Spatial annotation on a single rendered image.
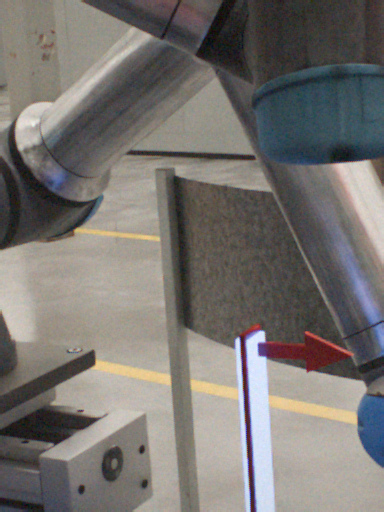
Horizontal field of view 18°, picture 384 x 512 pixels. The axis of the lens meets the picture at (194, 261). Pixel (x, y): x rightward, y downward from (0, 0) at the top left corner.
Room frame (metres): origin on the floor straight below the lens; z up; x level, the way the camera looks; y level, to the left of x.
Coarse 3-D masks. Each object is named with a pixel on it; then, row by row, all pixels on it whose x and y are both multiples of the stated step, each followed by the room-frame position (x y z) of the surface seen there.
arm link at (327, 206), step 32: (256, 128) 0.89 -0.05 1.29; (288, 192) 0.87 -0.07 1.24; (320, 192) 0.86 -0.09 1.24; (352, 192) 0.86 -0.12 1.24; (288, 224) 0.89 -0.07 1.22; (320, 224) 0.86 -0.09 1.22; (352, 224) 0.85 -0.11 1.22; (320, 256) 0.86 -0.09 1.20; (352, 256) 0.85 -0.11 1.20; (320, 288) 0.87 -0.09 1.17; (352, 288) 0.84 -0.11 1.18; (352, 320) 0.84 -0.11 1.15; (352, 352) 0.85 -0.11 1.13
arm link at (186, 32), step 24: (96, 0) 0.72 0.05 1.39; (120, 0) 0.72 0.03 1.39; (144, 0) 0.71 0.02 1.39; (168, 0) 0.71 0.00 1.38; (192, 0) 0.71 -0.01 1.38; (216, 0) 0.71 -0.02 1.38; (240, 0) 0.71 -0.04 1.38; (144, 24) 0.73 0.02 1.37; (168, 24) 0.72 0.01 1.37; (192, 24) 0.71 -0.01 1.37; (216, 24) 0.71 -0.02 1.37; (240, 24) 0.71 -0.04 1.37; (192, 48) 0.73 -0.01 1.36; (216, 48) 0.72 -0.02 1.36; (240, 48) 0.71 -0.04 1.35; (240, 72) 0.73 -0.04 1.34
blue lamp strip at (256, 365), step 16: (256, 336) 0.69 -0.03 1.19; (256, 352) 0.69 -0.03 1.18; (256, 368) 0.69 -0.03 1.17; (256, 384) 0.69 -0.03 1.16; (256, 400) 0.68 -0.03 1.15; (256, 416) 0.68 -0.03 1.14; (256, 432) 0.68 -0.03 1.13; (256, 448) 0.68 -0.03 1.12; (256, 464) 0.68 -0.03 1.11; (256, 480) 0.68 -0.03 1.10; (256, 496) 0.68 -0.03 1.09; (272, 496) 0.70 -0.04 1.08
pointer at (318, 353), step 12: (312, 336) 0.68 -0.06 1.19; (264, 348) 0.69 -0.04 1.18; (276, 348) 0.68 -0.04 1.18; (288, 348) 0.68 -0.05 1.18; (300, 348) 0.68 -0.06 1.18; (312, 348) 0.67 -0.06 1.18; (324, 348) 0.67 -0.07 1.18; (336, 348) 0.67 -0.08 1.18; (312, 360) 0.67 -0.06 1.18; (324, 360) 0.67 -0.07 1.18; (336, 360) 0.67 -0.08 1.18
